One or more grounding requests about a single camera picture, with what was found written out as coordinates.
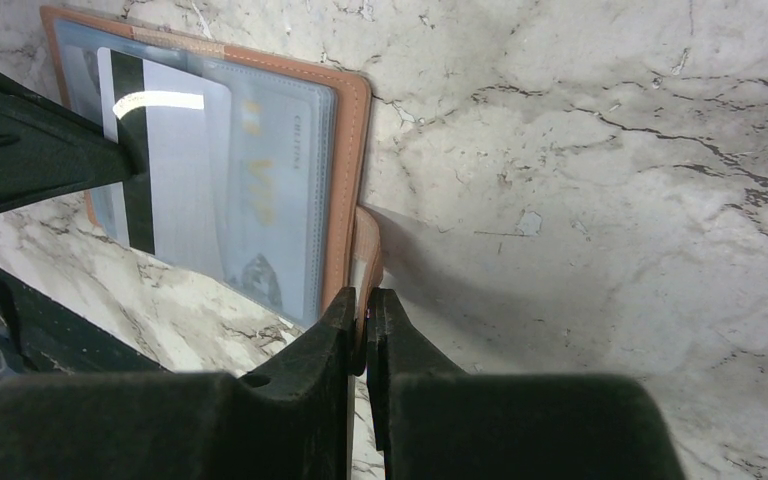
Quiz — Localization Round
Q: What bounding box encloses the silver vip credit card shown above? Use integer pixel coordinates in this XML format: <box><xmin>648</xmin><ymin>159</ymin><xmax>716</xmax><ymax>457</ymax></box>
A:
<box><xmin>203</xmin><ymin>60</ymin><xmax>337</xmax><ymax>327</ymax></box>

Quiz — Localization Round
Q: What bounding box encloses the tan leather card holder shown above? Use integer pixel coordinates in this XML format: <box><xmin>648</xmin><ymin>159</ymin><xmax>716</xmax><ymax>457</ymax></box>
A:
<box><xmin>40</xmin><ymin>6</ymin><xmax>371</xmax><ymax>316</ymax></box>

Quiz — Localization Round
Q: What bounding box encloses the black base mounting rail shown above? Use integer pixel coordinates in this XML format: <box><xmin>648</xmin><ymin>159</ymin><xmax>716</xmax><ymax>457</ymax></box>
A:
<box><xmin>0</xmin><ymin>268</ymin><xmax>163</xmax><ymax>373</ymax></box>

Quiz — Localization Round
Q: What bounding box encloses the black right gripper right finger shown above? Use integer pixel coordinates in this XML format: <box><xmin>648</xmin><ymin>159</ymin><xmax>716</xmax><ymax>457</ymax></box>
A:
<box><xmin>367</xmin><ymin>289</ymin><xmax>684</xmax><ymax>479</ymax></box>

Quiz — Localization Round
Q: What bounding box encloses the silver card number side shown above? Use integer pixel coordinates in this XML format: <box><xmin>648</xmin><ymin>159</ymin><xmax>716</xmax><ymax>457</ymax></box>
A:
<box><xmin>60</xmin><ymin>45</ymin><xmax>103</xmax><ymax>127</ymax></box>

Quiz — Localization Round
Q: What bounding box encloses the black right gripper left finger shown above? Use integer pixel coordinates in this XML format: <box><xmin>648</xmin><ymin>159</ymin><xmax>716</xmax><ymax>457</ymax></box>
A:
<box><xmin>0</xmin><ymin>287</ymin><xmax>356</xmax><ymax>479</ymax></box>

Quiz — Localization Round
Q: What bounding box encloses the white striped credit card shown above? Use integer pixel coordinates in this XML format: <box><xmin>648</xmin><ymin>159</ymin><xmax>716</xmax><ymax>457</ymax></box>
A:
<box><xmin>92</xmin><ymin>48</ymin><xmax>231</xmax><ymax>279</ymax></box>

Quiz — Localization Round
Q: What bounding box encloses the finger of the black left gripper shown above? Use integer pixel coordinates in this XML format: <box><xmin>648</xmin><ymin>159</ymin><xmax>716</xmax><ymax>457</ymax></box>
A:
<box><xmin>0</xmin><ymin>73</ymin><xmax>146</xmax><ymax>213</ymax></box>

